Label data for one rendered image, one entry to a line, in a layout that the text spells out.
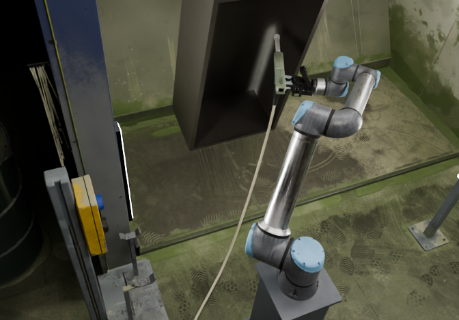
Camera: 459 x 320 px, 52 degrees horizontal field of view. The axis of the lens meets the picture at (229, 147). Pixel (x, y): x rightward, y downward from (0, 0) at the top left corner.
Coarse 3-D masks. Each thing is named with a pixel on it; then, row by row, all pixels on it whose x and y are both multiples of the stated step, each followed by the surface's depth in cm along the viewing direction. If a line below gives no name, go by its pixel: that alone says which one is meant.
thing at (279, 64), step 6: (276, 36) 266; (276, 42) 262; (276, 48) 259; (276, 54) 253; (282, 54) 253; (276, 60) 249; (282, 60) 249; (276, 66) 245; (282, 66) 245; (276, 72) 242; (282, 72) 241; (276, 78) 239; (282, 78) 236; (276, 84) 236; (282, 84) 235; (276, 90) 236; (276, 96) 251; (276, 102) 254
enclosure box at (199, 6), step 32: (192, 0) 223; (224, 0) 199; (256, 0) 258; (288, 0) 259; (320, 0) 231; (192, 32) 234; (224, 32) 270; (256, 32) 281; (288, 32) 267; (192, 64) 247; (224, 64) 295; (256, 64) 308; (288, 64) 276; (192, 96) 262; (224, 96) 324; (256, 96) 329; (192, 128) 277; (224, 128) 310; (256, 128) 314
